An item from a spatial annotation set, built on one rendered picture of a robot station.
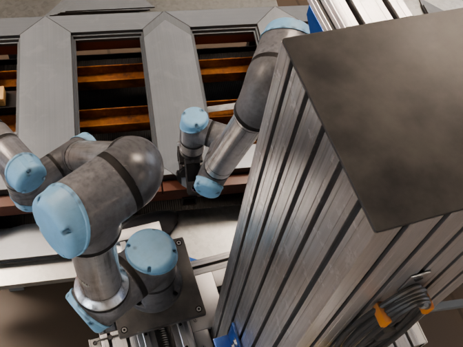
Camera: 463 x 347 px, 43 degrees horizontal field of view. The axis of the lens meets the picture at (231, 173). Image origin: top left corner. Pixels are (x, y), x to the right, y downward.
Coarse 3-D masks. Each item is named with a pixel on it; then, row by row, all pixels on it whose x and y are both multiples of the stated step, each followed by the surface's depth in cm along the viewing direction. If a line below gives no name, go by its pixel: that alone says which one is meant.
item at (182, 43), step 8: (144, 40) 221; (152, 40) 222; (160, 40) 222; (168, 40) 222; (176, 40) 223; (184, 40) 223; (152, 48) 219; (160, 48) 220; (168, 48) 220; (176, 48) 221; (184, 48) 221; (192, 48) 222
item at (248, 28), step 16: (160, 16) 229; (80, 32) 220; (96, 32) 222; (112, 32) 223; (128, 32) 224; (144, 32) 223; (192, 32) 229; (208, 32) 230; (224, 32) 231; (240, 32) 232; (256, 32) 231; (144, 48) 221; (144, 64) 219; (16, 112) 202; (16, 128) 198; (0, 192) 184
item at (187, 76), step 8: (152, 72) 213; (160, 72) 214; (168, 72) 214; (176, 72) 215; (184, 72) 215; (192, 72) 215; (152, 80) 212; (160, 80) 212; (168, 80) 212; (176, 80) 213; (184, 80) 213; (192, 80) 214
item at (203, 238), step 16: (208, 208) 207; (224, 208) 207; (176, 224) 202; (192, 224) 203; (208, 224) 203; (224, 224) 204; (192, 240) 200; (208, 240) 200; (224, 240) 201; (192, 256) 197; (208, 256) 197; (0, 272) 187; (16, 272) 188; (32, 272) 188; (48, 272) 189; (64, 272) 189; (0, 288) 186
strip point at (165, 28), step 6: (162, 24) 226; (168, 24) 227; (156, 30) 224; (162, 30) 225; (168, 30) 225; (174, 30) 225; (180, 30) 226; (150, 36) 222; (156, 36) 223; (162, 36) 223
